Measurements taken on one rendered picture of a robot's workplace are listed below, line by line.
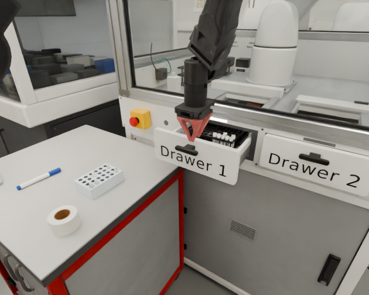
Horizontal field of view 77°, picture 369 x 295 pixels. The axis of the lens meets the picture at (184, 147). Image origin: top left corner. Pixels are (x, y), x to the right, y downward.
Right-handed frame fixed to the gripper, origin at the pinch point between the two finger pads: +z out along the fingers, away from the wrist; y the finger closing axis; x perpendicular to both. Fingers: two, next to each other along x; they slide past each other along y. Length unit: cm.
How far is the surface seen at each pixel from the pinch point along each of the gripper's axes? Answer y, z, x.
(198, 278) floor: 19, 96, 6
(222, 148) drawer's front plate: 2.6, 3.0, -7.5
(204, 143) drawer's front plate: 2.7, 3.0, -1.9
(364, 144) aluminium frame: 17.7, -0.2, -39.2
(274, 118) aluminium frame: 18.3, -2.4, -16.6
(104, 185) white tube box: -14.0, 17.0, 23.5
